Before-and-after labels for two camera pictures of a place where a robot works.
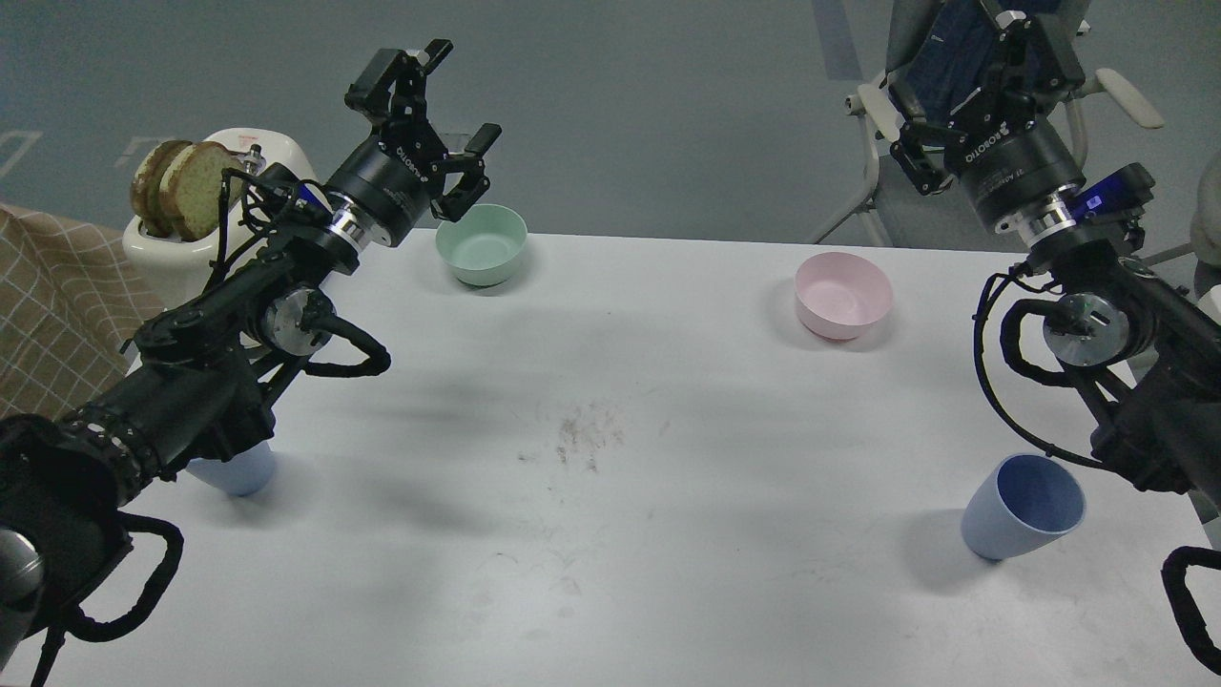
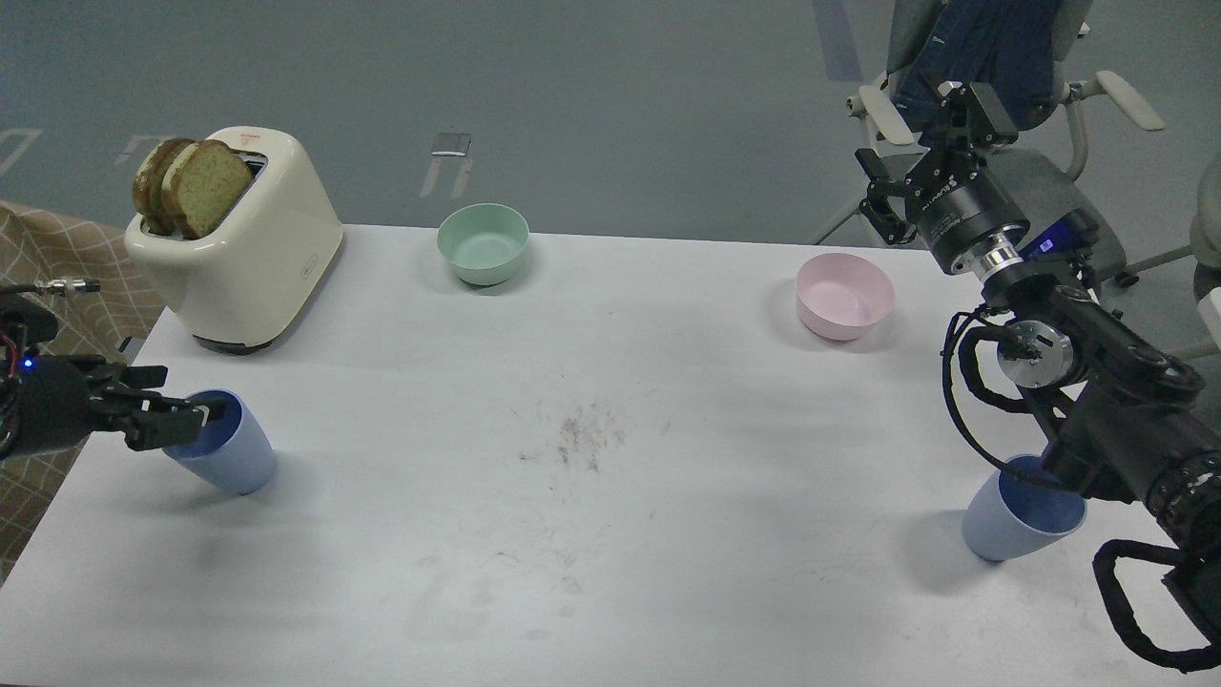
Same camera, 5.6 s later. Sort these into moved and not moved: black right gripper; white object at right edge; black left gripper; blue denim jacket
Moved: black left gripper; black right gripper
Not moved: blue denim jacket; white object at right edge
